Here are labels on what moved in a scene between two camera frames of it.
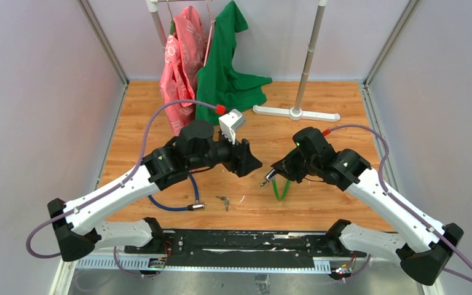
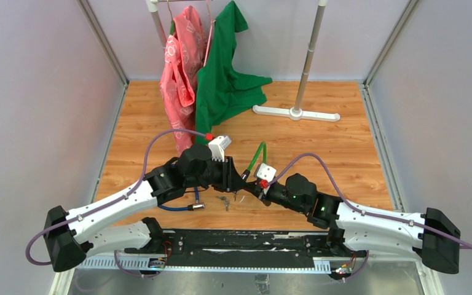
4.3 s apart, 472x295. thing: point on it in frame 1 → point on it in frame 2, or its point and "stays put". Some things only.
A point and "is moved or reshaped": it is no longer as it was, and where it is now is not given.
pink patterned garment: x=183 y=59 stays put
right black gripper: x=286 y=168 → x=260 y=193
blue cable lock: x=190 y=207 stays put
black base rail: x=201 y=247 stays put
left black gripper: x=242 y=161 → x=231 y=180
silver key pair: x=226 y=201 stays put
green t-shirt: x=219 y=86 stays put
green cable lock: x=271 y=176 is moved or reshaped
